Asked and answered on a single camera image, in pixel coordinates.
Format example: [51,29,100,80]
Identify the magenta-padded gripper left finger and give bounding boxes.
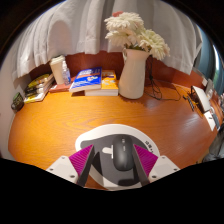
[45,143,96,188]

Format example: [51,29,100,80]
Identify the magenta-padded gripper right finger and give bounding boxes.
[132,143,181,187]

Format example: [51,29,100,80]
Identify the dark grey computer mouse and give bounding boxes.
[111,134,135,172]

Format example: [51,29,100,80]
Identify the white and grey mouse pad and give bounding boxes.
[74,123,161,191]

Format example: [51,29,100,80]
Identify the small white box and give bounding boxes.
[203,109,218,132]

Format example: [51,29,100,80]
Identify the red notebook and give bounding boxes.
[48,82,73,94]

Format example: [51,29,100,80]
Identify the white flat device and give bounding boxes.
[190,85,212,114]

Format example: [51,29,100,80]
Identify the orange yellow book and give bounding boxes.
[83,69,120,97]

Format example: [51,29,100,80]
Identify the black book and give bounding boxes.
[24,80,54,97]

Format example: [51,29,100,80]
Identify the white ceramic vase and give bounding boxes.
[118,48,151,100]

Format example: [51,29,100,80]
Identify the small clear spray bottle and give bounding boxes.
[61,60,72,86]

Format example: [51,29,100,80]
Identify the yellow covered book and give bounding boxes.
[28,73,54,89]

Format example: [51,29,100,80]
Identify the cream lidded tumbler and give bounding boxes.
[49,54,67,86]

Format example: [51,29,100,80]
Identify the white flower bouquet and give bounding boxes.
[103,11,171,61]

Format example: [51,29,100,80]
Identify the white pleated curtain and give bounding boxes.
[11,0,203,81]

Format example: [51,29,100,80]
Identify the black cable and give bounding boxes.
[143,56,183,102]

